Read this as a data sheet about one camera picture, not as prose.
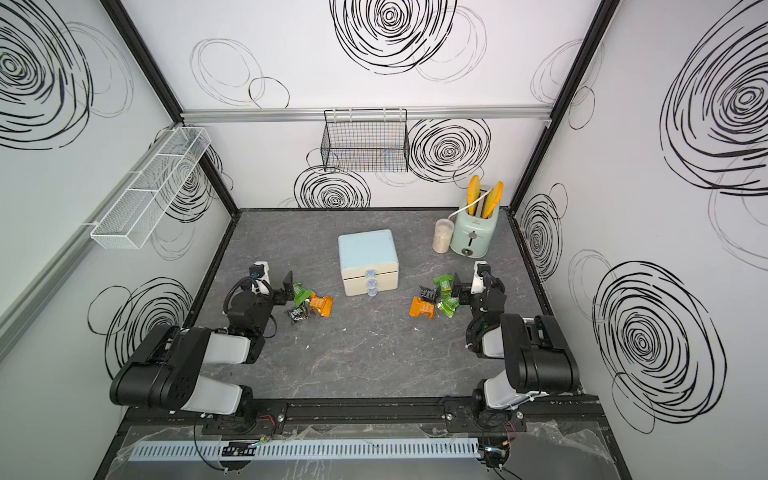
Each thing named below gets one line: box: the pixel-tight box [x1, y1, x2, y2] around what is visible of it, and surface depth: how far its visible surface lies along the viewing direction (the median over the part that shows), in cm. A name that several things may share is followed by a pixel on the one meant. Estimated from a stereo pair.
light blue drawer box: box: [338, 229, 399, 297], surface depth 90 cm
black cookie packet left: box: [287, 301, 310, 323], surface depth 93 cm
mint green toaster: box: [450, 206, 500, 259], surface depth 99 cm
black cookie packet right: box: [419, 285, 440, 302], surface depth 97 cm
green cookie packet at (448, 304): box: [437, 290, 460, 317], surface depth 94 cm
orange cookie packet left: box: [310, 293, 334, 318], surface depth 95 cm
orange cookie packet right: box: [409, 296, 435, 319], surface depth 94 cm
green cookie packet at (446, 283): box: [433, 274, 460, 303], surface depth 98 cm
